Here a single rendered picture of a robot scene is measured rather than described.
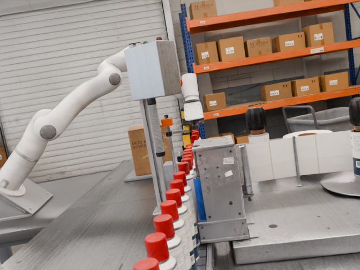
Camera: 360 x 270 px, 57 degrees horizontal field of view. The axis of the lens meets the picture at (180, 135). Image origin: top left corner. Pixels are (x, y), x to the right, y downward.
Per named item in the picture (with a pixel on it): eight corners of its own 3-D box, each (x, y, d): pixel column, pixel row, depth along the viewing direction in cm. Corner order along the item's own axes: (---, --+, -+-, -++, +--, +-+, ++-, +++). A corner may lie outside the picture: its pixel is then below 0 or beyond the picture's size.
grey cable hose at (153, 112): (165, 156, 119) (155, 98, 117) (155, 157, 120) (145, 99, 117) (166, 154, 123) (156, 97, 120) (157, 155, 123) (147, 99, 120)
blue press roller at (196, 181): (213, 233, 91) (204, 175, 89) (201, 234, 91) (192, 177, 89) (213, 229, 94) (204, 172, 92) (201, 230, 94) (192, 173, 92)
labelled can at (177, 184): (199, 264, 80) (185, 182, 78) (178, 266, 81) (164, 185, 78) (200, 253, 85) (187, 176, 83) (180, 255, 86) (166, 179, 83)
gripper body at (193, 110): (181, 100, 181) (184, 120, 178) (200, 97, 180) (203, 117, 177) (184, 104, 188) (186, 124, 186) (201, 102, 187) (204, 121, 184)
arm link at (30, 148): (14, 154, 155) (42, 112, 154) (15, 139, 171) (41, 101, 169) (38, 165, 161) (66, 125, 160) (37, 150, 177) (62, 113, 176)
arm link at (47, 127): (45, 137, 169) (47, 150, 155) (27, 120, 163) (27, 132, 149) (122, 75, 173) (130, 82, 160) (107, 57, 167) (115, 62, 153)
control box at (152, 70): (165, 96, 114) (155, 39, 112) (132, 101, 126) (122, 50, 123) (184, 92, 122) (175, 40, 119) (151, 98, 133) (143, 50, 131)
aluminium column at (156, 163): (169, 210, 134) (140, 41, 125) (158, 212, 135) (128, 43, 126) (170, 207, 139) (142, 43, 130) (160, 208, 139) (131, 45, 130)
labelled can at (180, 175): (200, 249, 88) (188, 174, 85) (180, 251, 88) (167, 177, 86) (201, 240, 93) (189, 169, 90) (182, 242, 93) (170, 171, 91)
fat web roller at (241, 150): (255, 196, 120) (248, 145, 118) (242, 197, 121) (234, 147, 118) (253, 192, 125) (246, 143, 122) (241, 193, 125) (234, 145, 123)
